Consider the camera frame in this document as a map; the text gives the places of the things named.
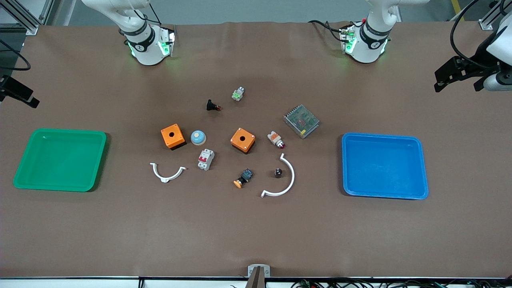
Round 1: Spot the white red circuit breaker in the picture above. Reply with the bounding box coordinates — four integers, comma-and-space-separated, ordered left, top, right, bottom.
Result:
197, 148, 215, 171

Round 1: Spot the green plastic tray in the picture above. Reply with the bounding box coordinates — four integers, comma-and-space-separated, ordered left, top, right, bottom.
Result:
13, 128, 107, 192

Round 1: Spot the blue plastic tray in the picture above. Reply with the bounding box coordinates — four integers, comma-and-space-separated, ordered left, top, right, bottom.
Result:
341, 132, 429, 200

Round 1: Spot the metal mesh power supply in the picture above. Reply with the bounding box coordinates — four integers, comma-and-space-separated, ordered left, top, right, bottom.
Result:
283, 104, 320, 139

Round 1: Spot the orange button box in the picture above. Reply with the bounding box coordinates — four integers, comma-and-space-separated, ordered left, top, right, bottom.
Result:
161, 124, 186, 150
230, 128, 256, 154

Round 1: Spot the small white curved clamp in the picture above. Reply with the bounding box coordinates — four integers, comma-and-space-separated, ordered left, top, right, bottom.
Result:
150, 162, 187, 184

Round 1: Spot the white orange indicator lamp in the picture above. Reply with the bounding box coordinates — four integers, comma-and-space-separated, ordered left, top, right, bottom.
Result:
267, 130, 285, 150

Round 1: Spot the large white curved clamp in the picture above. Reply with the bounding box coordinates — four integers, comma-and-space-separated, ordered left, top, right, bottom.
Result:
261, 153, 296, 198

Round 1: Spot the orange-capped black push button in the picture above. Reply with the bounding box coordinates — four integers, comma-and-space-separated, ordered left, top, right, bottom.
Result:
233, 168, 254, 189

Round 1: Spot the brown table mat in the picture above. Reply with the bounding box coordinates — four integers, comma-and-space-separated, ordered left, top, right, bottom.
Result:
0, 21, 512, 278

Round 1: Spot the aluminium frame profile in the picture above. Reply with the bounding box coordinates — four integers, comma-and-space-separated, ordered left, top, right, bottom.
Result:
0, 0, 55, 36
478, 0, 512, 31

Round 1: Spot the black arm base cable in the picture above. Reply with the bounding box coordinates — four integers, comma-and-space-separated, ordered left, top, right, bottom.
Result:
308, 19, 346, 43

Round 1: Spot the white table edge rail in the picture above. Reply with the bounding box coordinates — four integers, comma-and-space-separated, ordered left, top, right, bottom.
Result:
0, 277, 512, 288

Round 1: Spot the grey metal table bracket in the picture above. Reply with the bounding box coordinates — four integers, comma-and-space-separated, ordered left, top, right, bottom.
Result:
248, 265, 271, 278

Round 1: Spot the dark brown camera post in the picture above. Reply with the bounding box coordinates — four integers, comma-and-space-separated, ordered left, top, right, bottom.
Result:
245, 267, 266, 288

